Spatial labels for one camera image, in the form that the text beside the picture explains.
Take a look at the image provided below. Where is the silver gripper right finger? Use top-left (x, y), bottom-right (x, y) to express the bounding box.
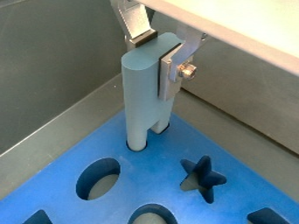
top-left (159, 24), bottom-right (207, 101)

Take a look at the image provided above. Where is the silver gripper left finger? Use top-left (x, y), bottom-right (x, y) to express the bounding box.
top-left (110, 0), bottom-right (158, 49)

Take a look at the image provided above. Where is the blue shape-sorter block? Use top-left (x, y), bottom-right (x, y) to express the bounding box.
top-left (0, 115), bottom-right (299, 224)

